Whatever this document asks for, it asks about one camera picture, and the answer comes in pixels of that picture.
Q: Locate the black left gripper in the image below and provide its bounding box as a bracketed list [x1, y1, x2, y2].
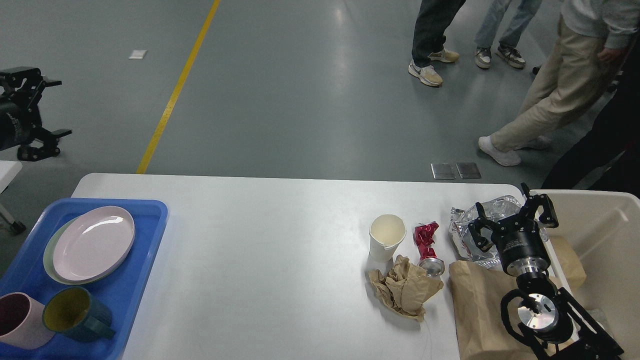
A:
[0, 66, 73, 162]

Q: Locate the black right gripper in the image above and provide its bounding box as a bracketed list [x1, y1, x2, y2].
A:
[467, 182, 560, 277]

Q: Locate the pink plate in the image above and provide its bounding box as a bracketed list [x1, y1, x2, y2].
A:
[51, 205, 136, 285]

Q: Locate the teal mug yellow inside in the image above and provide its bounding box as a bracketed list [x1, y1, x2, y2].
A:
[42, 285, 115, 343]

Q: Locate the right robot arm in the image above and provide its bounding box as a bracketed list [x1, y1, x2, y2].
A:
[467, 183, 624, 360]

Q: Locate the crumpled silver foil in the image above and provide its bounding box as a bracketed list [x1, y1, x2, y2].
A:
[450, 195, 549, 269]

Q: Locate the white side table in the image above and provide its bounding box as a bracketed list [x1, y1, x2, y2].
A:
[0, 160, 26, 235]

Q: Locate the brown paper in bin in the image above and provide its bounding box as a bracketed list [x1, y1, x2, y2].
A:
[550, 236, 587, 291]

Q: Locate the brown paper bag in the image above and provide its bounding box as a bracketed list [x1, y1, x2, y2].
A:
[449, 260, 536, 360]

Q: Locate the beige plastic bin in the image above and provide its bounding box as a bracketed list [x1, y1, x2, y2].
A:
[532, 189, 640, 360]

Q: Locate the crushed red can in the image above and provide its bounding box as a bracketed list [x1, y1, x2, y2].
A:
[413, 221, 446, 278]

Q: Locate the metal floor plate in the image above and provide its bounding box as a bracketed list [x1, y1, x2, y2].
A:
[430, 162, 482, 180]

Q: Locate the crumpled brown paper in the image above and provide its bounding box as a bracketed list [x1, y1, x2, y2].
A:
[366, 255, 444, 322]

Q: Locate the white paper cup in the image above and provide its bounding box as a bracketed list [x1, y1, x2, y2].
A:
[369, 214, 407, 263]

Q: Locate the green plate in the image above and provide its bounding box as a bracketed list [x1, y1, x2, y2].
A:
[42, 216, 121, 286]

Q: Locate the seated person in black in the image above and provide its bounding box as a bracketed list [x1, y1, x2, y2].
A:
[540, 41, 640, 198]

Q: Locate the blue plastic tray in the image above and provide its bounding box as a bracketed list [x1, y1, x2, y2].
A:
[0, 198, 169, 360]

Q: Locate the pink cup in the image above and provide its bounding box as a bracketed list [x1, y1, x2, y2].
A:
[0, 292, 56, 350]

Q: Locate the person in khaki trousers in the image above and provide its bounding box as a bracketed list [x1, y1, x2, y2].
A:
[478, 0, 640, 167]

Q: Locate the person in light jeans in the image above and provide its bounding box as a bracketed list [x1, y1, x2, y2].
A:
[473, 0, 543, 70]

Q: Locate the person in dark jeans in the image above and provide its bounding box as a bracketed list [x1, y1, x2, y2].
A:
[407, 0, 466, 88]

